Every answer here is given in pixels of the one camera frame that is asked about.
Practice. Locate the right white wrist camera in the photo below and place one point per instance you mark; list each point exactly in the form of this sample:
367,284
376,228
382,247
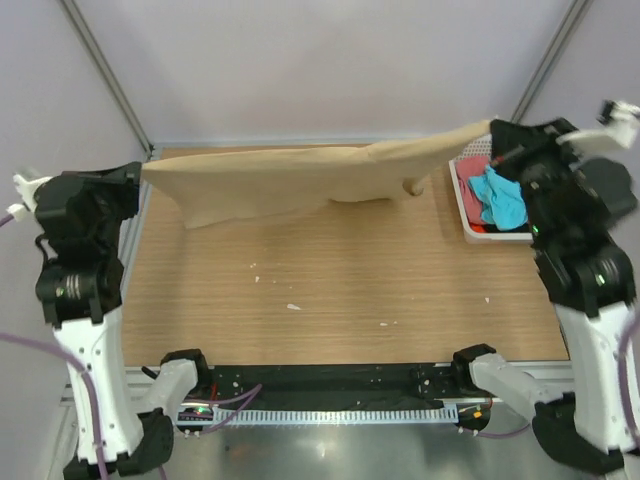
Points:
619,128

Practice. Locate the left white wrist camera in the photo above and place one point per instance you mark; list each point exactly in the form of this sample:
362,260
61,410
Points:
26,183

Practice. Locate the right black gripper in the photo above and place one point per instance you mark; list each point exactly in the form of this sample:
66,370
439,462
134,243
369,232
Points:
523,145

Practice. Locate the white plastic laundry basket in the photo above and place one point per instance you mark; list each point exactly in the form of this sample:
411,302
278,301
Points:
475,230

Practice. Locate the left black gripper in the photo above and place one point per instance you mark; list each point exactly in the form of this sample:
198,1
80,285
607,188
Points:
107,181

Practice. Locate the aluminium corner post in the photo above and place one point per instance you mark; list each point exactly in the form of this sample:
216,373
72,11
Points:
571,21
96,55

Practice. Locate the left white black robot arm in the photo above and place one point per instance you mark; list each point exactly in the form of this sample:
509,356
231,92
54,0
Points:
79,288

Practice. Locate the pink t shirt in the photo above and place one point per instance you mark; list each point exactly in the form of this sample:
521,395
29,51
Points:
465,169

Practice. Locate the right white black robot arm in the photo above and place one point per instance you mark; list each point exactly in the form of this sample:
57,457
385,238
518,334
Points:
573,195

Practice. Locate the turquoise t shirt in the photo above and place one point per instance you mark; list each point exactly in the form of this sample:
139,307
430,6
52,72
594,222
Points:
503,205

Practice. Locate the beige t shirt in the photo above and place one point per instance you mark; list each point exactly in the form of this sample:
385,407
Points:
242,185

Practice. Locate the left aluminium corner post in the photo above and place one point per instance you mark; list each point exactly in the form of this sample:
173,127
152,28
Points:
96,55

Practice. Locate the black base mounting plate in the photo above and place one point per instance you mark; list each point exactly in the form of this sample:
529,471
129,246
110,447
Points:
334,388

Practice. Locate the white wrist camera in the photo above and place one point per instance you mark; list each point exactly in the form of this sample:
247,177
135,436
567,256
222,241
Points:
619,128
26,183

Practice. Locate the right aluminium corner post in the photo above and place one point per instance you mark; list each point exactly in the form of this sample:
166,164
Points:
571,21

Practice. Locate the white slotted cable duct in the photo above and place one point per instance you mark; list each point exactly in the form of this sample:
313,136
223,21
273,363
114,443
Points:
202,417

